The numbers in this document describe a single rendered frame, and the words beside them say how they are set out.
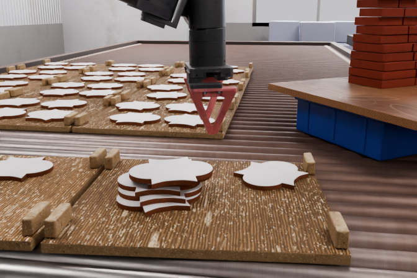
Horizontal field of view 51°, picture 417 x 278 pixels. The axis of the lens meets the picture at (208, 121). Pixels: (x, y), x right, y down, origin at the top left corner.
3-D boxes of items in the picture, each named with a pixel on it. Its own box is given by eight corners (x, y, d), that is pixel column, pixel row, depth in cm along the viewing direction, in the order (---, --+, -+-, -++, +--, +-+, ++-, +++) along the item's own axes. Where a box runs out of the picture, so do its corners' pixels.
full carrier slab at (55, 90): (115, 105, 152) (115, 93, 151) (8, 102, 158) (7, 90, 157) (146, 89, 186) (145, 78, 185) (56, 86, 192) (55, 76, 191)
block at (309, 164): (315, 175, 83) (316, 161, 82) (305, 175, 83) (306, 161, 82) (310, 165, 88) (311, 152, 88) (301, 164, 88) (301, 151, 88)
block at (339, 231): (349, 250, 57) (350, 231, 56) (334, 249, 57) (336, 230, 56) (339, 228, 62) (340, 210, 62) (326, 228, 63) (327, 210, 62)
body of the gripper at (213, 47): (223, 72, 74) (223, 27, 72) (234, 80, 64) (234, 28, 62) (184, 73, 73) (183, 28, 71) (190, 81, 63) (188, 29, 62)
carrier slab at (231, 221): (350, 265, 56) (352, 254, 56) (40, 253, 59) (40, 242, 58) (309, 170, 90) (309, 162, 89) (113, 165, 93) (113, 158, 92)
